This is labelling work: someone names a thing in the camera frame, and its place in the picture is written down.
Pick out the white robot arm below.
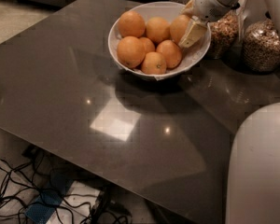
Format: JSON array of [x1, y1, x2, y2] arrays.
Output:
[[182, 0, 280, 224]]

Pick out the small orange centre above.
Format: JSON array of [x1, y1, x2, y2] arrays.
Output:
[[139, 37, 155, 53]]

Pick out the blue box on floor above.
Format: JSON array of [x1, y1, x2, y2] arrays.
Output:
[[25, 173, 73, 224]]

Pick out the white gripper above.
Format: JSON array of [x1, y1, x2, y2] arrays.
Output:
[[178, 0, 236, 49]]

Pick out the glass jar of nuts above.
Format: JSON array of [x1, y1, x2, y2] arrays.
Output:
[[206, 10, 239, 59]]

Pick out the orange front with stem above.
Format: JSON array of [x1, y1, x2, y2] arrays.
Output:
[[141, 52, 167, 75]]

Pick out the white bowl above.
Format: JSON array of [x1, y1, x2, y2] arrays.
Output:
[[107, 1, 213, 81]]

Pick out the black cables on floor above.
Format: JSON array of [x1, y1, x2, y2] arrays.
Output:
[[0, 144, 132, 224]]

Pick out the glass jar of cereal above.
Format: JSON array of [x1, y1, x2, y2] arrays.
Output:
[[241, 19, 280, 73]]

